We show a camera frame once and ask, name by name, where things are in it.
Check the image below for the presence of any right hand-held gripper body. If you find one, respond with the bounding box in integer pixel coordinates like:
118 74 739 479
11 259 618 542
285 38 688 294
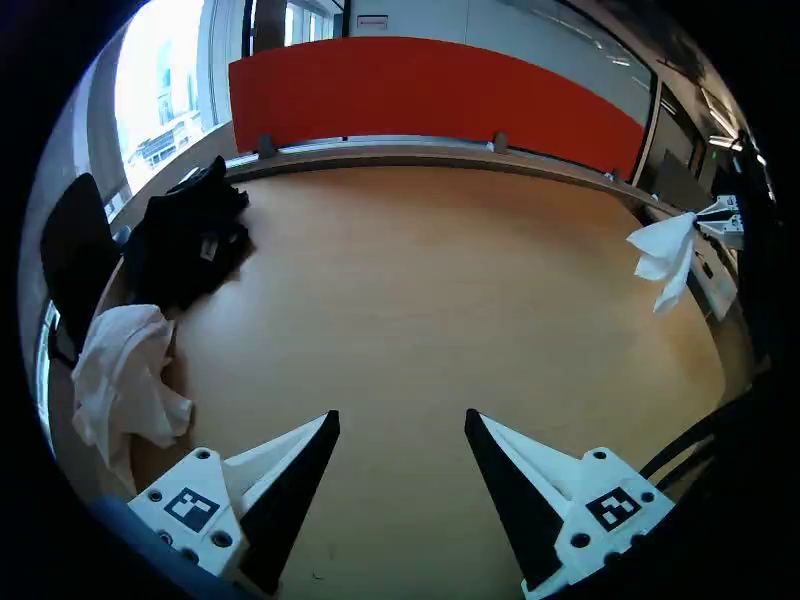
737 177 781 267

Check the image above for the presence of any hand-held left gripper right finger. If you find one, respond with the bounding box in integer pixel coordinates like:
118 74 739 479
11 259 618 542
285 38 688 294
464 408 678 599

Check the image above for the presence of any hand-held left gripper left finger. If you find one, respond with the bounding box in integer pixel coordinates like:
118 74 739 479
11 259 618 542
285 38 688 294
126 409 341 596

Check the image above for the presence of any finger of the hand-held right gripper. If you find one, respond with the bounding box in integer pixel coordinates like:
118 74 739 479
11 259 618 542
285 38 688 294
696 216 746 252
694 194 743 221

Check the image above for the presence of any white towel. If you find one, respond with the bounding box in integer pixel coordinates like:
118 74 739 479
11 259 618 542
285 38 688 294
625 211 700 316

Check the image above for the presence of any heap of white towels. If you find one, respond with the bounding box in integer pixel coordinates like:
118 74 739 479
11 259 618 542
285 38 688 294
70 303 194 496

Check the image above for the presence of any heap of black towels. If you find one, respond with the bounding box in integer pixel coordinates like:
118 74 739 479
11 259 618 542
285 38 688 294
122 154 252 313

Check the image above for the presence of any black office chair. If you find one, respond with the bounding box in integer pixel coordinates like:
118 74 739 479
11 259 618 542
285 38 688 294
39 172 124 371

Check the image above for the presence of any red desk screen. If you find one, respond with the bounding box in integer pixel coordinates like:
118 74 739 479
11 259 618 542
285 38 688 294
227 36 647 183

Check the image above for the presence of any black cable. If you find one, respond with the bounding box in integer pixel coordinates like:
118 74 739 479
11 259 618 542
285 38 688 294
637 394 754 490

